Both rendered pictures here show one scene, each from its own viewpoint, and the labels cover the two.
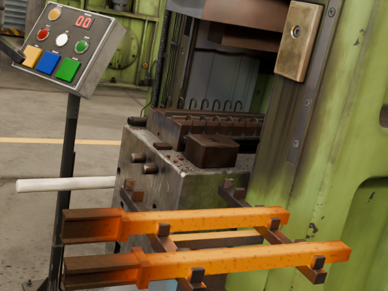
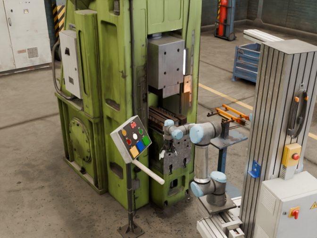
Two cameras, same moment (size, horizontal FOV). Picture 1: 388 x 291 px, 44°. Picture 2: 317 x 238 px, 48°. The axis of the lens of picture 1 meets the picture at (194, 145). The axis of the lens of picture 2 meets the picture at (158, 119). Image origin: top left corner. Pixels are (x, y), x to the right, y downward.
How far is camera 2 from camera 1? 3.79 m
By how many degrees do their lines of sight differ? 86
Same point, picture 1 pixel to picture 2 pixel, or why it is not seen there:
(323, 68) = (192, 85)
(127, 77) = not seen: outside the picture
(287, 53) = (186, 87)
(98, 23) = (136, 121)
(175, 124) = (176, 121)
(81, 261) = not seen: hidden behind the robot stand
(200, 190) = not seen: hidden behind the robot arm
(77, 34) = (136, 130)
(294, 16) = (186, 79)
